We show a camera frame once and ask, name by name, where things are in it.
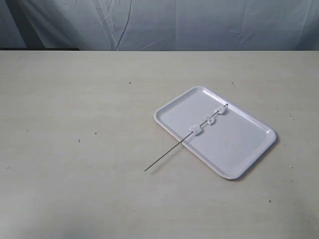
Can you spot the white foam piece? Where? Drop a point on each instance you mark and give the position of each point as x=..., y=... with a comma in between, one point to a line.
x=195, y=129
x=210, y=120

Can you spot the white foam piece end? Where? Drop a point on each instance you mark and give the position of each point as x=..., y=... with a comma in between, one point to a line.
x=220, y=110

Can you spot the white rectangular plastic tray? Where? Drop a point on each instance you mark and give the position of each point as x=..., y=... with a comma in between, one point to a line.
x=230, y=146

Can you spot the grey-blue backdrop cloth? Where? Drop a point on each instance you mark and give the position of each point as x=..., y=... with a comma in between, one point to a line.
x=169, y=25

